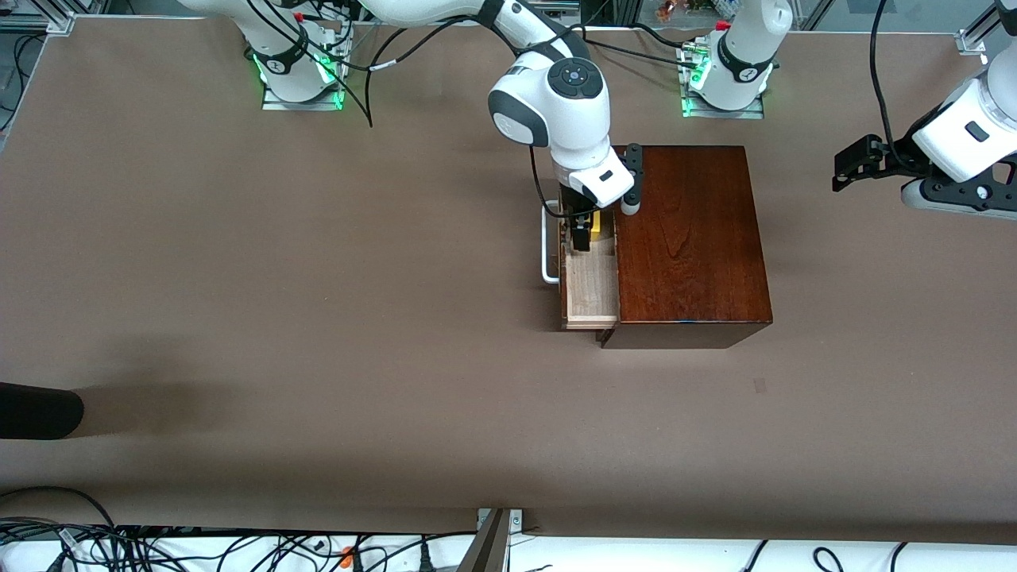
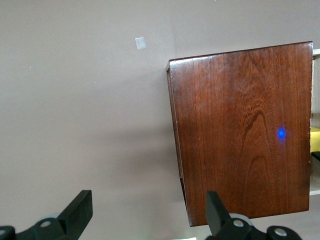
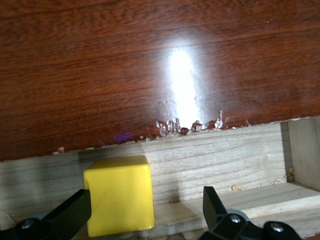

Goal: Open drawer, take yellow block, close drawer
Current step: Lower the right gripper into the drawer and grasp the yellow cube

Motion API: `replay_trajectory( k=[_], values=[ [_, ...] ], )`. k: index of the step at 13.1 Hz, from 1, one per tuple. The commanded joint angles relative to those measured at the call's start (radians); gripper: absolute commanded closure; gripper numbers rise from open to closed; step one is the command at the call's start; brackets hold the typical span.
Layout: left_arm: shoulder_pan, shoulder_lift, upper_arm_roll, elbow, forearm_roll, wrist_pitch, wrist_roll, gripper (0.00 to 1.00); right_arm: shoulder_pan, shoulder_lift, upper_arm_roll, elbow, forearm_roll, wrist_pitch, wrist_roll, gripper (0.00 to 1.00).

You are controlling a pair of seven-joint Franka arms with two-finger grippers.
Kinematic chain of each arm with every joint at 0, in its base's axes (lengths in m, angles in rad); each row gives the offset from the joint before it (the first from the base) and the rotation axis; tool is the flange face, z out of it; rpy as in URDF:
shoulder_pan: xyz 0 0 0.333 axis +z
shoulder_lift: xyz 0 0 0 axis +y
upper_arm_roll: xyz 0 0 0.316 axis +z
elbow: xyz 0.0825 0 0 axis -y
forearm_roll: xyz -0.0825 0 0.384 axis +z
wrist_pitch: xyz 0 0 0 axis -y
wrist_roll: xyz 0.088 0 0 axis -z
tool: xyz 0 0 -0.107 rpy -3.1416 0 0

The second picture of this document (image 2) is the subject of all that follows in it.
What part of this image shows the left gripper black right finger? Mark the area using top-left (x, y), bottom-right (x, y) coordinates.
top-left (205, 191), bottom-right (266, 240)

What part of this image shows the yellow block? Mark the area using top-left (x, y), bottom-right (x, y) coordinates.
top-left (309, 126), bottom-right (320, 154)

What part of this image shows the dark brown wooden cabinet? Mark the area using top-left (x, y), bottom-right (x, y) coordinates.
top-left (165, 41), bottom-right (315, 228)

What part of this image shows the small grey tape patch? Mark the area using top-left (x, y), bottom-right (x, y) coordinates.
top-left (134, 36), bottom-right (147, 50)

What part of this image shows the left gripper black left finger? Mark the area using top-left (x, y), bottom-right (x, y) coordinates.
top-left (17, 189), bottom-right (93, 240)

